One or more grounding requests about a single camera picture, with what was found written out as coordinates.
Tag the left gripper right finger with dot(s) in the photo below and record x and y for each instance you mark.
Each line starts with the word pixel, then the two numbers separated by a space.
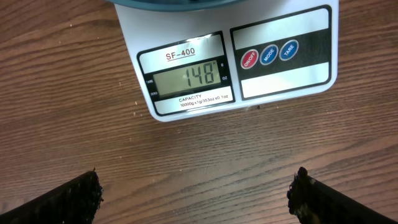
pixel 313 202

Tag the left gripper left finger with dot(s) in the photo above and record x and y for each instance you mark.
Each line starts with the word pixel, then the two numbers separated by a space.
pixel 75 201

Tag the white digital kitchen scale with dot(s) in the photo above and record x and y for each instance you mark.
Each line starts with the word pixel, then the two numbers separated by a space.
pixel 192 63

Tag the teal metal bowl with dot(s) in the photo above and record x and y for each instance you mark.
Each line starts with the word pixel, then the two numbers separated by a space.
pixel 173 5

